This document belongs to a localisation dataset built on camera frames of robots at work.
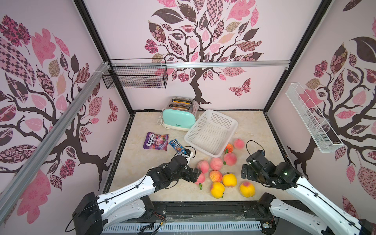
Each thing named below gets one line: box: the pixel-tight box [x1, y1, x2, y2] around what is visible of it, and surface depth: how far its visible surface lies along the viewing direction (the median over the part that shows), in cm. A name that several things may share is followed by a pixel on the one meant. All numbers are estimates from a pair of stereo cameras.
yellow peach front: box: [210, 182, 226, 199], surface depth 78 cm
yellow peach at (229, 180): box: [222, 172, 238, 188], surface depth 81 cm
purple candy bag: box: [142, 131, 170, 152], surface depth 101 cm
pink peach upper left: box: [197, 160, 210, 174], surface depth 85 cm
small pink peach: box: [234, 138, 245, 150], surface depth 97 cm
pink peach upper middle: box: [210, 157, 224, 171], surface depth 85 cm
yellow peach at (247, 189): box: [239, 181, 256, 198], surface depth 77 cm
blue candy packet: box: [168, 138, 188, 155], surface depth 100 cm
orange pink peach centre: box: [209, 170, 223, 183], surface depth 82 cm
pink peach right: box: [223, 152, 237, 166], surface depth 89 cm
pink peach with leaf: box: [194, 172, 206, 191], surface depth 81 cm
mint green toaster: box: [162, 96, 200, 132], surface depth 102 cm
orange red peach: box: [224, 143, 234, 154], surface depth 94 cm
